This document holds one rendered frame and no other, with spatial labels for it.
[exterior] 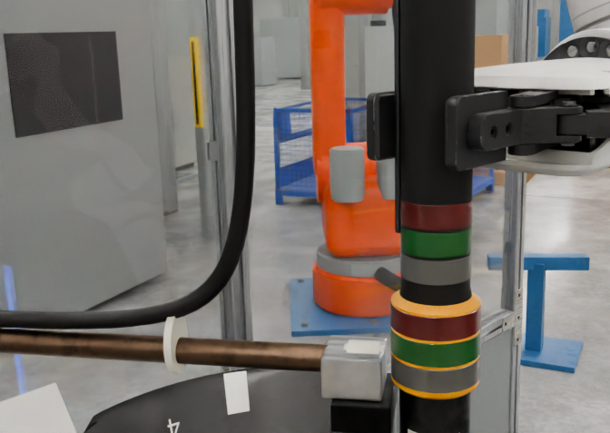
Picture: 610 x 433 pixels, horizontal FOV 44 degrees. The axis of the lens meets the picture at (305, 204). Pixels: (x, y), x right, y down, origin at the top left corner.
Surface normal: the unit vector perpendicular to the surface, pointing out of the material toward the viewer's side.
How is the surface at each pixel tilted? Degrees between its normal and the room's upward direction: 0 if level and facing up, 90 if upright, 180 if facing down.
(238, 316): 90
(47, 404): 50
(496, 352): 90
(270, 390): 39
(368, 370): 90
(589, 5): 94
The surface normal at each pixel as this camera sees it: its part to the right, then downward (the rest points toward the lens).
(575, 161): -0.72, 0.18
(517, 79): -0.60, -0.42
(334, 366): -0.19, 0.22
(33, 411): 0.51, -0.52
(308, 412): 0.01, -0.65
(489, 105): 0.70, 0.14
